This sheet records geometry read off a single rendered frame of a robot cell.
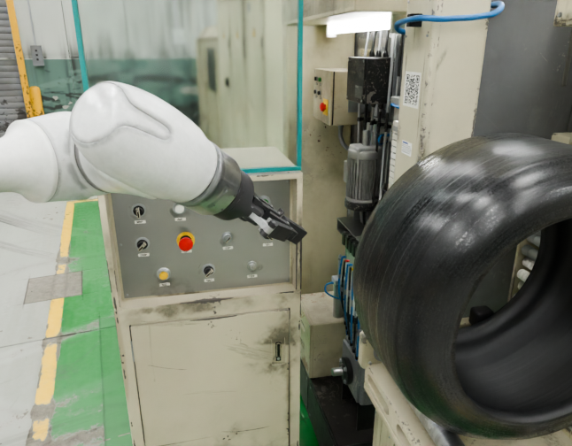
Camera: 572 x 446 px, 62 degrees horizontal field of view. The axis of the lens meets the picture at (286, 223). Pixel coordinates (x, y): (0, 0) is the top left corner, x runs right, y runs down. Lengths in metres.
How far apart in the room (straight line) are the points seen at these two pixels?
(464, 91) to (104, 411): 2.08
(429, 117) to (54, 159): 0.75
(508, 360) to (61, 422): 1.96
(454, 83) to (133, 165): 0.76
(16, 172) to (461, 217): 0.60
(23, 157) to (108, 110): 0.15
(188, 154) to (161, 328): 0.99
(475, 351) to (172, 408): 0.93
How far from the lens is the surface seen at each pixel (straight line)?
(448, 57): 1.09
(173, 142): 0.54
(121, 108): 0.52
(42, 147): 0.63
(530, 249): 1.47
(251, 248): 1.44
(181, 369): 1.57
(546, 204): 0.80
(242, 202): 0.65
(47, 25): 9.51
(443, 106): 1.10
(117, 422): 2.48
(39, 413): 2.66
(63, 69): 9.50
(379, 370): 1.23
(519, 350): 1.26
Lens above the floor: 1.60
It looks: 20 degrees down
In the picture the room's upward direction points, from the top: straight up
